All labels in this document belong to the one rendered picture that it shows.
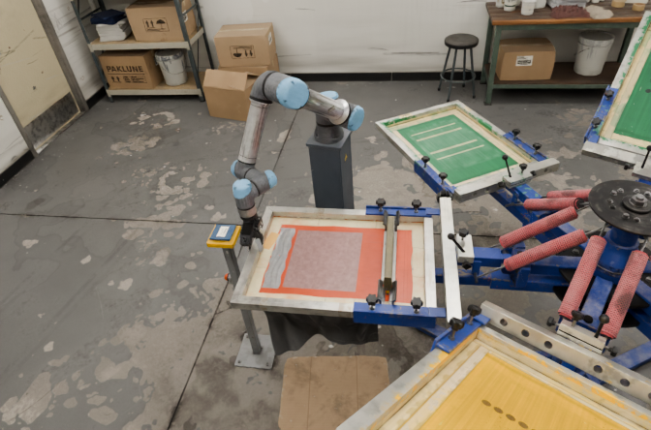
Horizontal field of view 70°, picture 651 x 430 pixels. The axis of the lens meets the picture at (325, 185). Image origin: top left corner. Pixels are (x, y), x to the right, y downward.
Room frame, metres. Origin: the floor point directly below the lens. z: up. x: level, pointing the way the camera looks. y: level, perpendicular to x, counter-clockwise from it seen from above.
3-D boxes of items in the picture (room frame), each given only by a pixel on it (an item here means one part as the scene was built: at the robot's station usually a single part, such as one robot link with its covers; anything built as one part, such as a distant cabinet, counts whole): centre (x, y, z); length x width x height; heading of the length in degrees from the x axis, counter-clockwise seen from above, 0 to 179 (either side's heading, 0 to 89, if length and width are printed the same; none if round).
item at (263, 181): (1.57, 0.27, 1.28); 0.11 x 0.11 x 0.08; 42
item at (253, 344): (1.63, 0.50, 0.48); 0.22 x 0.22 x 0.96; 78
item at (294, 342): (1.20, 0.07, 0.74); 0.46 x 0.04 x 0.42; 78
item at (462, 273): (1.30, -0.45, 0.89); 1.24 x 0.06 x 0.06; 78
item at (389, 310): (1.07, -0.21, 0.98); 0.30 x 0.05 x 0.07; 78
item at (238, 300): (1.39, -0.03, 0.97); 0.79 x 0.58 x 0.04; 78
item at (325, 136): (2.00, -0.04, 1.25); 0.15 x 0.15 x 0.10
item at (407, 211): (1.61, -0.32, 0.98); 0.30 x 0.05 x 0.07; 78
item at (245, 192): (1.49, 0.33, 1.28); 0.09 x 0.08 x 0.11; 132
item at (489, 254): (1.27, -0.58, 1.02); 0.17 x 0.06 x 0.05; 78
